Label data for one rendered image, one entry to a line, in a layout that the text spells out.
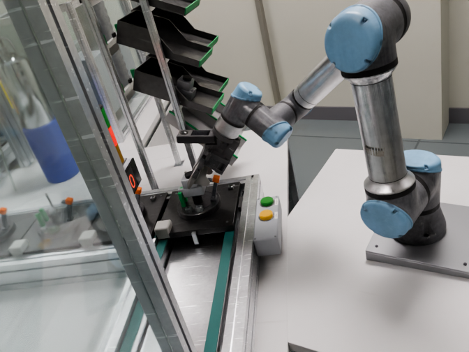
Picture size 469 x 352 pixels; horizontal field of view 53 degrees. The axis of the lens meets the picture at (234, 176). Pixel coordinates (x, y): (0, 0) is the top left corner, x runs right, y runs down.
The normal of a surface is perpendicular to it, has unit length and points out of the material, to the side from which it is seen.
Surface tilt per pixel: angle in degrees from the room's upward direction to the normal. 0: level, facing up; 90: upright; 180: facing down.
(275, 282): 0
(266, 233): 0
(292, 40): 90
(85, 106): 90
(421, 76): 90
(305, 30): 90
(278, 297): 0
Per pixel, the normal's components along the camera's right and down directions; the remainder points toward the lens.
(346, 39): -0.66, 0.39
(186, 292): -0.22, -0.84
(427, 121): -0.50, 0.53
